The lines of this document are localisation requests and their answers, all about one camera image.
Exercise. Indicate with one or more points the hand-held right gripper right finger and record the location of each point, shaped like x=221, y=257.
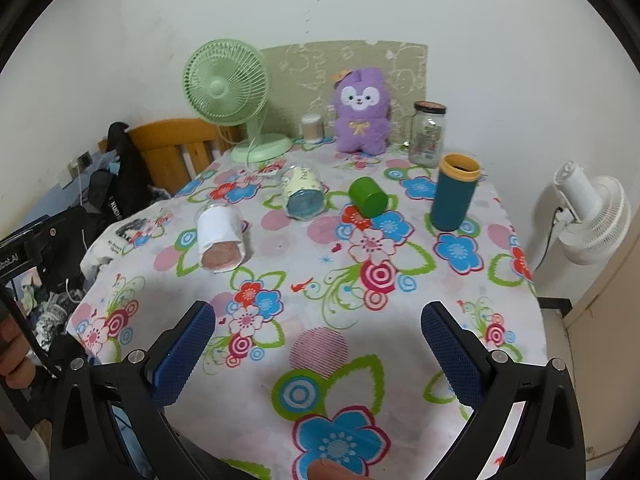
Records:
x=452, y=355

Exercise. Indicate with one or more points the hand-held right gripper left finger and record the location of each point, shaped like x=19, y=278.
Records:
x=184, y=355

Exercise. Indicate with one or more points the clear cup with white label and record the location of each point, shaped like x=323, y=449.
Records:
x=220, y=240

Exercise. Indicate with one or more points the teal cup with yellow rim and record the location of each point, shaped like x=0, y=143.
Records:
x=452, y=200

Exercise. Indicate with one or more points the green cup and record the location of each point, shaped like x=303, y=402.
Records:
x=369, y=197

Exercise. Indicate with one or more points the clear cup with blue base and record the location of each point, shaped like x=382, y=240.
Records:
x=300, y=192

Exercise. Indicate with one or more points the person's left hand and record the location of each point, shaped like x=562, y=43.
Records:
x=14, y=355

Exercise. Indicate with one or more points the person's right hand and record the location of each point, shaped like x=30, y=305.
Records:
x=332, y=471

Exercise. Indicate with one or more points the pile of clothes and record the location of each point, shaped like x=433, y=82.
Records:
x=47, y=310

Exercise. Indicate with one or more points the white printed cloth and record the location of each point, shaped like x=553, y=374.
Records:
x=125, y=240

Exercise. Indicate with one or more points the black bag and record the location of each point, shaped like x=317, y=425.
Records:
x=117, y=185

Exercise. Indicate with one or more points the wooden chair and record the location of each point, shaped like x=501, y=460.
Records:
x=160, y=150

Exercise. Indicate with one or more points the floral tablecloth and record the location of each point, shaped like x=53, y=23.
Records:
x=320, y=290

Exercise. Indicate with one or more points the beige cabinet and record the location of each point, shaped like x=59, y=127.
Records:
x=600, y=340

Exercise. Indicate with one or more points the white fan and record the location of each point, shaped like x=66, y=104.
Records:
x=597, y=220

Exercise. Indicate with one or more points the glass jar with dark lid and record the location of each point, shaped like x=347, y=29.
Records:
x=426, y=135

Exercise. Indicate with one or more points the green desk fan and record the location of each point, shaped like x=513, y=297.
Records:
x=222, y=85

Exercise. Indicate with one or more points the cotton swab jar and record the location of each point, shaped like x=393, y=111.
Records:
x=312, y=127

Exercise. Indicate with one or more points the purple plush toy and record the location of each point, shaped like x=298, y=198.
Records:
x=361, y=110

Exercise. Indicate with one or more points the wall power outlet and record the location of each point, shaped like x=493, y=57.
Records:
x=80, y=162

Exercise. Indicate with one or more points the green patterned wall sheet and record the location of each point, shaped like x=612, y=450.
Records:
x=300, y=75

